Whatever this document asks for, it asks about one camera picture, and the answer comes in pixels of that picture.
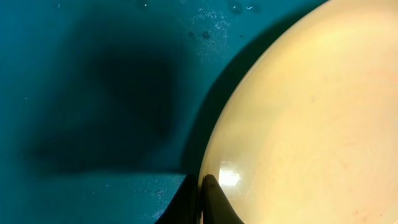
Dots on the yellow-green plate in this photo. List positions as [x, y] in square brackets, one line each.
[310, 133]

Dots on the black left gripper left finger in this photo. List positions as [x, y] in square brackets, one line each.
[183, 208]

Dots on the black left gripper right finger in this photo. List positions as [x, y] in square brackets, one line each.
[216, 209]

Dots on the blue serving tray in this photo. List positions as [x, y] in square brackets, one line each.
[107, 105]

